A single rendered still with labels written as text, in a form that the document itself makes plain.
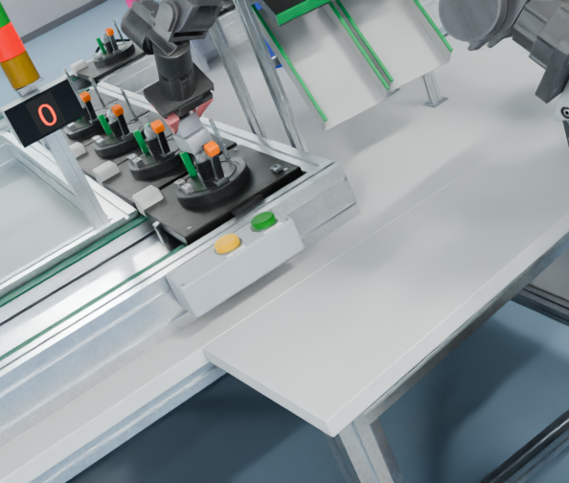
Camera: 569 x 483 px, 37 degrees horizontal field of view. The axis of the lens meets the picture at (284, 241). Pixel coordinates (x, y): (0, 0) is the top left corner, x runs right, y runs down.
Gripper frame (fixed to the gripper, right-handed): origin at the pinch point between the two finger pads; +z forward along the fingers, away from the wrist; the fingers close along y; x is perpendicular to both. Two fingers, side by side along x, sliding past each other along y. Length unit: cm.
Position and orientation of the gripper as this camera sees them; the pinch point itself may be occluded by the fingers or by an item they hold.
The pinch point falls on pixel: (184, 122)
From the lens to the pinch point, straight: 151.7
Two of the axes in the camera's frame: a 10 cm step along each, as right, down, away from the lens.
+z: 0.0, 5.0, 8.7
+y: -7.9, 5.4, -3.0
